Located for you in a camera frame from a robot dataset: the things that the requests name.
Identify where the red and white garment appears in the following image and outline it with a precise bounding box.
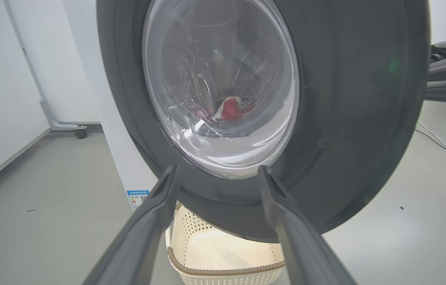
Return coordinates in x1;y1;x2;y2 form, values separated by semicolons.
191;96;257;123

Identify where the blue energy label sticker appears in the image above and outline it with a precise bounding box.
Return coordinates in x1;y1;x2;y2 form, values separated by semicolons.
127;190;150;211

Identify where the white partition stand with caster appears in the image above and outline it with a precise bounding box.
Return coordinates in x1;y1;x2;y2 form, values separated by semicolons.
3;0;88;139

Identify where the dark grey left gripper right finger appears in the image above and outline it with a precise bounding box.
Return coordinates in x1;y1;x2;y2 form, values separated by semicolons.
257;165;357;285

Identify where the dark grey washing machine door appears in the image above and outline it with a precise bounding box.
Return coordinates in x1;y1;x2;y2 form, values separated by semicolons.
96;0;431;243

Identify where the white washing machine body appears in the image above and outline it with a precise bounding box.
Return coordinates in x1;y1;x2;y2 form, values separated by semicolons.
63;0;160;211

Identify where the cream perforated laundry basket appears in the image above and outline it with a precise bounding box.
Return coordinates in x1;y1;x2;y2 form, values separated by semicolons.
165;202;287;285

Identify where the thin floor cable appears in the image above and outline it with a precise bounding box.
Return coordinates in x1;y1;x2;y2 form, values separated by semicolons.
416;120;446;150

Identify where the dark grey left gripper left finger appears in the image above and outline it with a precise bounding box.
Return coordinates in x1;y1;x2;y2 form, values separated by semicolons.
82;165;180;285

